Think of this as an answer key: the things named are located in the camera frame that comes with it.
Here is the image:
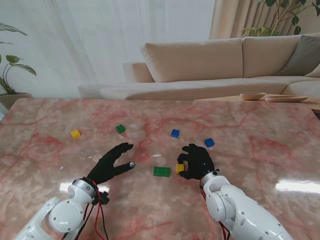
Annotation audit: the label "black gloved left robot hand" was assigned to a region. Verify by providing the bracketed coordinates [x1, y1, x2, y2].
[87, 142, 137, 186]

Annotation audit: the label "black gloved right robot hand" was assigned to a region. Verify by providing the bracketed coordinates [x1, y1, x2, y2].
[176, 143, 216, 180]

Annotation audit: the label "round wooden bowl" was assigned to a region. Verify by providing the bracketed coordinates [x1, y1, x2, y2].
[239, 91, 267, 101]

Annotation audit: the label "beige fabric sofa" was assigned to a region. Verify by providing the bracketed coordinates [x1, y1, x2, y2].
[123, 33, 320, 101]

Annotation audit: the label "flat wooden plate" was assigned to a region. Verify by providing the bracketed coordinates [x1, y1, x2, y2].
[264, 95, 309, 103]

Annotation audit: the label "beige plant pot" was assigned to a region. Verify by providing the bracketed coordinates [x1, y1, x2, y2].
[0, 92, 33, 111]

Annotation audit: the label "white sheer curtain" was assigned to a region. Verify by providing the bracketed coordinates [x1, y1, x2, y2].
[0, 0, 216, 98]

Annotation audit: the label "large-leaf green houseplant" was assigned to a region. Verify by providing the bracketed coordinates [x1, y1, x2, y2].
[0, 22, 38, 95]

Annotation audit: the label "beige sofa cushion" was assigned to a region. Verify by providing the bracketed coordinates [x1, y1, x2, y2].
[304, 64, 320, 78]

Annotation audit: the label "beige drape curtain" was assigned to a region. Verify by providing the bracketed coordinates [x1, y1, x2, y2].
[208, 0, 320, 40]

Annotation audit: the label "grey sofa cushion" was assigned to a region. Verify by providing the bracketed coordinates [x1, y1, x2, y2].
[276, 34, 320, 77]

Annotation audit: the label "tall leafy branch plant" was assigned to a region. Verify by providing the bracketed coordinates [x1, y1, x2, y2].
[241, 0, 320, 38]

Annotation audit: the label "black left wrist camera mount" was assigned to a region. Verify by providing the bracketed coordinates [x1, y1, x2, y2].
[93, 191, 111, 206]

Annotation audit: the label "left wrist red black cables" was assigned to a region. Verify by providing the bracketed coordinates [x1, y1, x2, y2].
[62, 179, 110, 240]

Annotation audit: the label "wrist red black cables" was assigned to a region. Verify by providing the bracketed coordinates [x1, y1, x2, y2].
[62, 179, 110, 240]
[198, 179, 232, 240]

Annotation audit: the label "right wrist red black cables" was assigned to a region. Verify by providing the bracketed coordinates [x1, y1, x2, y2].
[198, 179, 232, 240]

